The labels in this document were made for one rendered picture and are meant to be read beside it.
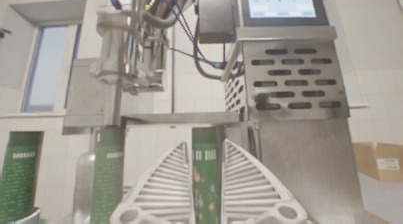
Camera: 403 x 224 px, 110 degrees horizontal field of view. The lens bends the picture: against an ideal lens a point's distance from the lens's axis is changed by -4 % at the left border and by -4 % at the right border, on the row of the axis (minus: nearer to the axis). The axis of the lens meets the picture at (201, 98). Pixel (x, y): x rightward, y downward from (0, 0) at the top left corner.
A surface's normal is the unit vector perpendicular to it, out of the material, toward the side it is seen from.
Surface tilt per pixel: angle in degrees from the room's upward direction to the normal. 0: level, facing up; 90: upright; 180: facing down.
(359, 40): 90
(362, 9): 90
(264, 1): 90
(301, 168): 90
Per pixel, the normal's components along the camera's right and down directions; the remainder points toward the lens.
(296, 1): -0.01, -0.20
